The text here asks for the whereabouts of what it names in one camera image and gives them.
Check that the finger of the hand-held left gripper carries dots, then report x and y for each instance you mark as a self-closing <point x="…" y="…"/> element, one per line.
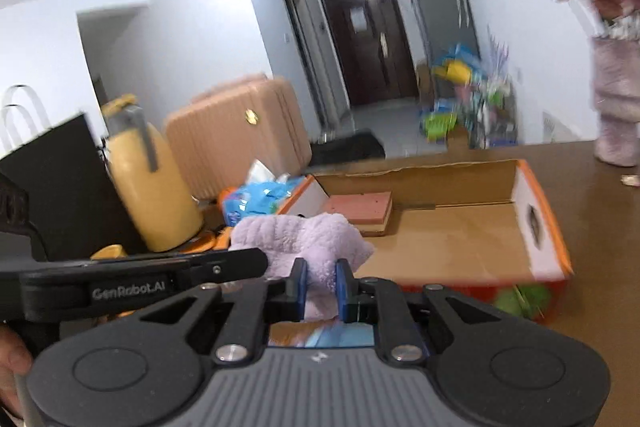
<point x="235" y="262"/>

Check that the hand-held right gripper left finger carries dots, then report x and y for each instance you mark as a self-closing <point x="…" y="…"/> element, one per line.
<point x="300" y="288"/>

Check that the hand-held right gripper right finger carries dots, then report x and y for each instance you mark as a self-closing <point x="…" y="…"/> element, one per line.
<point x="344" y="292"/>

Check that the purple plush towel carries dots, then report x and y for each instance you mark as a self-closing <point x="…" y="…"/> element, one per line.
<point x="300" y="237"/>

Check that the red cardboard box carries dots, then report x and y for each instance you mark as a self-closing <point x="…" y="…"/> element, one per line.
<point x="450" y="237"/>

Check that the person's left hand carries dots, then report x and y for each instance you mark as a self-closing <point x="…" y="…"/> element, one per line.
<point x="11" y="357"/>

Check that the orange cloth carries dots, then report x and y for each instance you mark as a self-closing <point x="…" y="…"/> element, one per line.
<point x="207" y="241"/>

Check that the orange ball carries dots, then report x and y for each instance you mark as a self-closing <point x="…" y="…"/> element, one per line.
<point x="226" y="198"/>

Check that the blue plastic tissue pack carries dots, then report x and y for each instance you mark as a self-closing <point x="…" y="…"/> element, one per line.
<point x="255" y="199"/>

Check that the pink sponge block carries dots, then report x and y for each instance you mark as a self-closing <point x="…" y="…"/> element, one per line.
<point x="357" y="209"/>

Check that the yellow bottle with grey lid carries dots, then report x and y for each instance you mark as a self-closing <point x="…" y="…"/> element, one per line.
<point x="150" y="197"/>

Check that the pink ribbed suitcase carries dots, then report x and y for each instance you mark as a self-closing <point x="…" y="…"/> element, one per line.
<point x="235" y="142"/>

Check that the black floor mat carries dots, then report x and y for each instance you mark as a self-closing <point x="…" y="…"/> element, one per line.
<point x="350" y="148"/>

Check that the pile of colourful toys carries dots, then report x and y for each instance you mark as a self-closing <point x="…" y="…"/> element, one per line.
<point x="470" y="107"/>

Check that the dark brown door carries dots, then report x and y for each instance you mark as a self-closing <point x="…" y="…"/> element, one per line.
<point x="370" y="47"/>

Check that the grey refrigerator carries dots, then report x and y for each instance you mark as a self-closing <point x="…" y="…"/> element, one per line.
<point x="440" y="17"/>

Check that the fallen flower petal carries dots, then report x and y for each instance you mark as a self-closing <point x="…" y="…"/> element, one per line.
<point x="630" y="180"/>

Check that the grey ribbed vase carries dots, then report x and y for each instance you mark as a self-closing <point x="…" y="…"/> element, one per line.
<point x="617" y="97"/>

